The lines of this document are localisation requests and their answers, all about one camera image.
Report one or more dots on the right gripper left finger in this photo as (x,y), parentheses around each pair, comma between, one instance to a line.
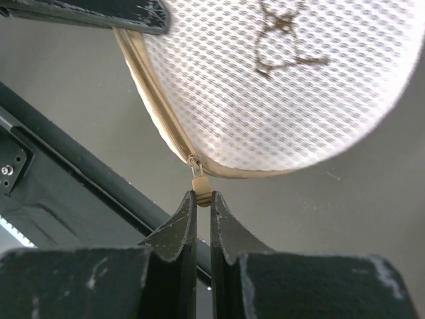
(154,279)

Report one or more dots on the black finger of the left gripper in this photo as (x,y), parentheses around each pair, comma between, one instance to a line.
(151,17)

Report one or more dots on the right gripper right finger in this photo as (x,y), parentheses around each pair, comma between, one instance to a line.
(251,280)

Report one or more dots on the beige zipper pull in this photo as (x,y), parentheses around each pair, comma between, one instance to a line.
(202,187)

